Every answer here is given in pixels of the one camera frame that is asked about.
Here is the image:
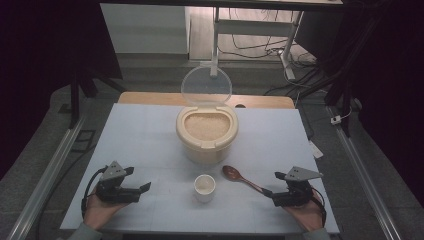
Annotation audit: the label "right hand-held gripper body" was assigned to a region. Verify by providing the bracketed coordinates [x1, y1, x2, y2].
[271, 165, 324, 208]

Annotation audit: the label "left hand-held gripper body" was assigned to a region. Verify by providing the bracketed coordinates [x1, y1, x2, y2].
[95, 160, 142, 205]

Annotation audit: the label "brown wooden spoon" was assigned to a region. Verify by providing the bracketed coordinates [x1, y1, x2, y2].
[222, 164, 268, 195]

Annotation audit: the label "white cup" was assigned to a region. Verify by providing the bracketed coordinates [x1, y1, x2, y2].
[194, 173, 217, 204]

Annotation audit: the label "beige rice container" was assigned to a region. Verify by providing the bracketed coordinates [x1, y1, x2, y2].
[175, 104, 240, 165]

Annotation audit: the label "white rice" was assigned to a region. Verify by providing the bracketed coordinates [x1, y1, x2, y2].
[183, 112, 231, 142]

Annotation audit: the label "person's right hand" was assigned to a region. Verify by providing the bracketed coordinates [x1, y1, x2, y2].
[282, 189, 327, 233]

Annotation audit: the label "person's left hand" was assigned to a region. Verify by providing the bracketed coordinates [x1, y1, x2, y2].
[82, 190, 130, 232]

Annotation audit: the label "white board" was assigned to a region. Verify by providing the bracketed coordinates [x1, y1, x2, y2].
[59, 102, 341, 235]

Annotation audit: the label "white paper tag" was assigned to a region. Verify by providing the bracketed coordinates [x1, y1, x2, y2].
[307, 139, 325, 160]

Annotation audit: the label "wooden table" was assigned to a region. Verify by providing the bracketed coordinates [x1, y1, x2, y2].
[117, 91, 297, 110]

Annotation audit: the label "black stand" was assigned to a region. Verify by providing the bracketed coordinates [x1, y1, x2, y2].
[58, 66, 128, 130]
[296, 0, 389, 138]

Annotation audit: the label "clear round container lid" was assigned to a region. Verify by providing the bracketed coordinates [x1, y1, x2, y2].
[180, 64, 233, 108]

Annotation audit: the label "white cabinet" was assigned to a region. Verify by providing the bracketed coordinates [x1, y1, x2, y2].
[99, 3, 191, 55]

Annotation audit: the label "left hand-held gripper black cable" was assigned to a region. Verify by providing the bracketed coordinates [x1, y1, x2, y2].
[80, 165, 110, 219]

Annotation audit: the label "hand-held gripper black cable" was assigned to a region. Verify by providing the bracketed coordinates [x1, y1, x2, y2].
[80, 165, 110, 219]
[310, 187, 328, 225]

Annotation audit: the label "right hand-held gripper black cable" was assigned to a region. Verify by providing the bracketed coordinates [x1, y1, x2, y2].
[310, 187, 328, 225]

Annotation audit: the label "black floor frame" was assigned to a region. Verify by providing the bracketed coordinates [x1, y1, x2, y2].
[70, 128, 98, 154]

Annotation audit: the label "metal rail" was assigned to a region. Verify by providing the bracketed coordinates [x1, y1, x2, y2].
[327, 105, 404, 240]
[5, 113, 87, 240]

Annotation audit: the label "small white box with cable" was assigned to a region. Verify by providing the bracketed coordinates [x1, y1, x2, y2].
[330, 106, 354, 126]

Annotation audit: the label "black floor cables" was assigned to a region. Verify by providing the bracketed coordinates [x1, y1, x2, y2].
[218, 8, 321, 98]

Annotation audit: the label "white desk frame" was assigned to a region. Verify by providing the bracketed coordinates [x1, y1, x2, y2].
[209, 5, 305, 81]

